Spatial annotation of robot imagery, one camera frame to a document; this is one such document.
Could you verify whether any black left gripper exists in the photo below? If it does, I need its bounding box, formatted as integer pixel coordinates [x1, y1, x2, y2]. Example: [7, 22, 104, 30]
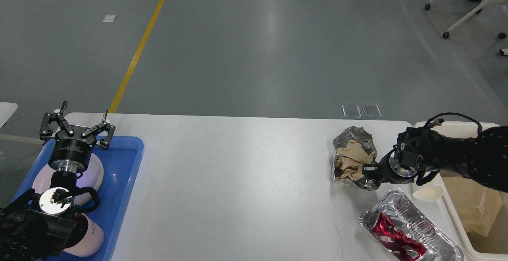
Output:
[39, 101, 116, 173]

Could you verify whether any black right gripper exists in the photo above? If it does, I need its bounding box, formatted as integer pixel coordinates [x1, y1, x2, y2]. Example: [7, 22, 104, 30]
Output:
[362, 149, 417, 186]

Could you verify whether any pink plate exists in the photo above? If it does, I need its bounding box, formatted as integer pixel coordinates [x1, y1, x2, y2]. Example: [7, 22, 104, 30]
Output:
[29, 153, 104, 206]

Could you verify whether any silver foil tray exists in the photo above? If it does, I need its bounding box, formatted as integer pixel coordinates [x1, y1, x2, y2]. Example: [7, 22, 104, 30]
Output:
[358, 188, 465, 261]

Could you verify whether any white paper cup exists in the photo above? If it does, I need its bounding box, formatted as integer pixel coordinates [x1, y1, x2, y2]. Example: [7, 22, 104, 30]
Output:
[411, 174, 445, 201]

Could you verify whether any brown paper bag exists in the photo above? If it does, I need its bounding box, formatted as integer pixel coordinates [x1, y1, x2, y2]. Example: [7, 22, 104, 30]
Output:
[442, 177, 507, 238]

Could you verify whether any brown paper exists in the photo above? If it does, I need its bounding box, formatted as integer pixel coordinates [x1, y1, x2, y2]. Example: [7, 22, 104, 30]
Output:
[333, 140, 377, 182]

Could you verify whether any red foil wrapper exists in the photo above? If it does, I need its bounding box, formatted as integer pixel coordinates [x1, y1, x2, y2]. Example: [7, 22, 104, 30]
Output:
[371, 212, 427, 261]

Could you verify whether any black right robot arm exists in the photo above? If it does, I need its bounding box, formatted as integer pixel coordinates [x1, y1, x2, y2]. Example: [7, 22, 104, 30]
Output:
[362, 113, 508, 192]

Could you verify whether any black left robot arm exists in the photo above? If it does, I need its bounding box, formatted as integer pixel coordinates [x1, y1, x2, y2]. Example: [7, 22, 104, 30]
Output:
[0, 102, 115, 261]

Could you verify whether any yellow plate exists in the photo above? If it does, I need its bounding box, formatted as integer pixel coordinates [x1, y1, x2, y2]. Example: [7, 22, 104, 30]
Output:
[88, 153, 104, 192]

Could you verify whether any blue plastic tray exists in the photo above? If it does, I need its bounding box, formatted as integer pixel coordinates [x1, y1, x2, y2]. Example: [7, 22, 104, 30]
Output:
[13, 136, 143, 261]

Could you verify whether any grey floor plate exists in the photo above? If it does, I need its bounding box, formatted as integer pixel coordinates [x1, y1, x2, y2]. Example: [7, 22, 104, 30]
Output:
[342, 104, 362, 119]
[362, 104, 382, 118]

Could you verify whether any white side table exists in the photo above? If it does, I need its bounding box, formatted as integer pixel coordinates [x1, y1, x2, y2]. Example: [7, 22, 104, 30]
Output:
[0, 102, 18, 128]

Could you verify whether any pink mug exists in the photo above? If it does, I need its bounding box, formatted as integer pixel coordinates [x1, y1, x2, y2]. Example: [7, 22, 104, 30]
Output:
[63, 214, 105, 257]

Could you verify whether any white plastic bin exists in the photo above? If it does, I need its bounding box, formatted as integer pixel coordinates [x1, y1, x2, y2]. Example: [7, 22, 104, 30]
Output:
[433, 121, 508, 261]

